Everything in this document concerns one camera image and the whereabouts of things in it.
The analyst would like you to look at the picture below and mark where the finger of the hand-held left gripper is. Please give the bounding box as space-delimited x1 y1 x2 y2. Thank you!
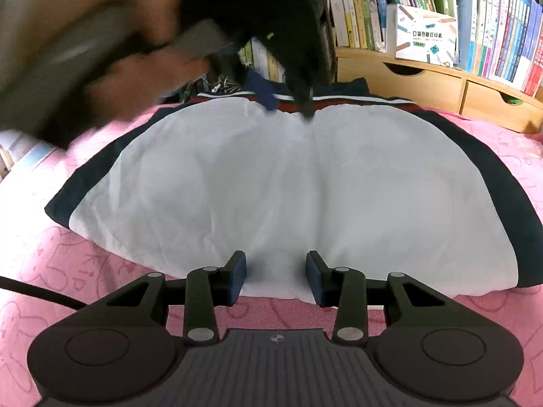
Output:
247 69 279 113
283 67 317 123

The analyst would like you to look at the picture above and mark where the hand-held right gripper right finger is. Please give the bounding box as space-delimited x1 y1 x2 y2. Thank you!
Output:
305 250 456 345

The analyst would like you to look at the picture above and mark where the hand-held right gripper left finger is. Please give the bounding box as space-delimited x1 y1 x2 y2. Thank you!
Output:
106 250 247 345

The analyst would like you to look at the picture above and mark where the navy and white jacket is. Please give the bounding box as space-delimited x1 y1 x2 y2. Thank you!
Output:
44 77 543 300

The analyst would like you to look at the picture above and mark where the person's left hand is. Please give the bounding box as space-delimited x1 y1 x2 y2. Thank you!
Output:
0 0 213 136

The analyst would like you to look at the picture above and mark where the miniature bicycle model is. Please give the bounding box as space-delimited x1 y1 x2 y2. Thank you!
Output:
207 74 243 95

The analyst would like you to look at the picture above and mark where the wooden drawer organizer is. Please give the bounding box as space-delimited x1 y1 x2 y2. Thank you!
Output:
335 46 543 135

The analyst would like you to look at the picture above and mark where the white printed box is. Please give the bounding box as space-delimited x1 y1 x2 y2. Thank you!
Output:
385 3 460 69

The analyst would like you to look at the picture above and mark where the pink rabbit-print blanket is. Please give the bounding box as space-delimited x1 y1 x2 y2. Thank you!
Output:
0 102 543 407

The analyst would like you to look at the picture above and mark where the row of colourful books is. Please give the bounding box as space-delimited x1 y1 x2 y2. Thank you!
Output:
310 0 543 97

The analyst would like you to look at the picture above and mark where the light blue paper sheet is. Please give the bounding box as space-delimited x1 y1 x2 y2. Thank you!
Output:
6 138 59 169

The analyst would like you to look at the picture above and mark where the black cable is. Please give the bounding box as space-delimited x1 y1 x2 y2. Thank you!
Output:
0 275 88 312

